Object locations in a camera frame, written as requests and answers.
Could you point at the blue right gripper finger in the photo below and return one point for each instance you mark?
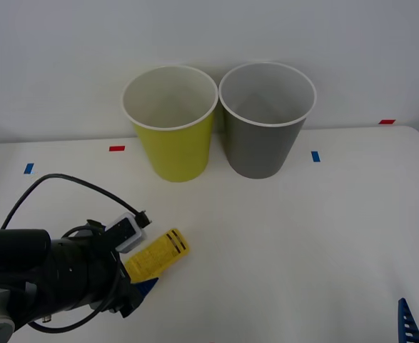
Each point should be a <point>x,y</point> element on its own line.
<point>406,321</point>

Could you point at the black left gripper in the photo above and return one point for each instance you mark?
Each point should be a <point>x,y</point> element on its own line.
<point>130,301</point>

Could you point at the yellow bottle with black cap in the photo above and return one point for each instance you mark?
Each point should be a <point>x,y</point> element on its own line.
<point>159,254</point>

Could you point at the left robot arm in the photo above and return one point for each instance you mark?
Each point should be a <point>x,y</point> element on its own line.
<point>16,253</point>

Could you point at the yellow-green plastic waste bin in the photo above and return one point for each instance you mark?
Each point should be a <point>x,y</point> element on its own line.
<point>180,150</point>

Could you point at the grey plastic waste bin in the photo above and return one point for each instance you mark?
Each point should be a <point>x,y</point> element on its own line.
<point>262,146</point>

